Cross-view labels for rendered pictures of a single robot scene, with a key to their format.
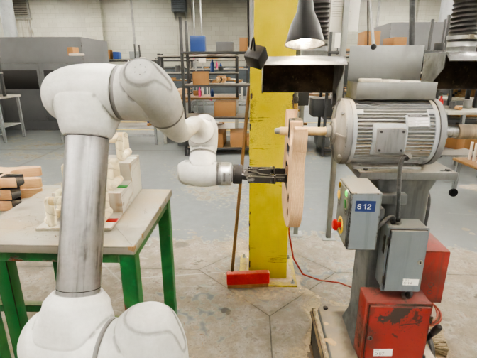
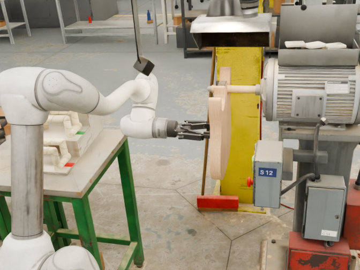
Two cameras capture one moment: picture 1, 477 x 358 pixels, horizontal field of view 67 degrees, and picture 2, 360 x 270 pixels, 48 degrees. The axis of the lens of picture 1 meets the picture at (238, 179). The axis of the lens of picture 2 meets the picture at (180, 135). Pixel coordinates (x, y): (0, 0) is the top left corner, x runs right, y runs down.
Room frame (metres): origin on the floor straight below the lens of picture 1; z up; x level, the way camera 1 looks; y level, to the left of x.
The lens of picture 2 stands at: (-0.19, -0.38, 1.86)
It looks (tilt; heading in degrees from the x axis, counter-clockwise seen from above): 27 degrees down; 13
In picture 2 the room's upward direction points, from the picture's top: 4 degrees counter-clockwise
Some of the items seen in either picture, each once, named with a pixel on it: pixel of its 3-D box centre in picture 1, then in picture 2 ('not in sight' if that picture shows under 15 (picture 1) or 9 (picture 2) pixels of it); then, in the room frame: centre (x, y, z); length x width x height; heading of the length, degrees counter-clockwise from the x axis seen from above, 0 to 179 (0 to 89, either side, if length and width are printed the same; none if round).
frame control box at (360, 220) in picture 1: (373, 217); (286, 177); (1.16, -0.47, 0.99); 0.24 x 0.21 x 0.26; 88
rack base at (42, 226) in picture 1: (81, 221); (46, 164); (1.26, 0.60, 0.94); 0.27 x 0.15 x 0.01; 91
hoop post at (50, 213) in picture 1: (50, 213); not in sight; (1.22, 0.68, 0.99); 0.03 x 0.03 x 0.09
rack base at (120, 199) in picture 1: (94, 197); (59, 141); (1.42, 0.60, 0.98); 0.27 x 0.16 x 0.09; 91
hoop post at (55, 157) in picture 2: not in sight; (55, 159); (1.22, 0.51, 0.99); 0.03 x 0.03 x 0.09
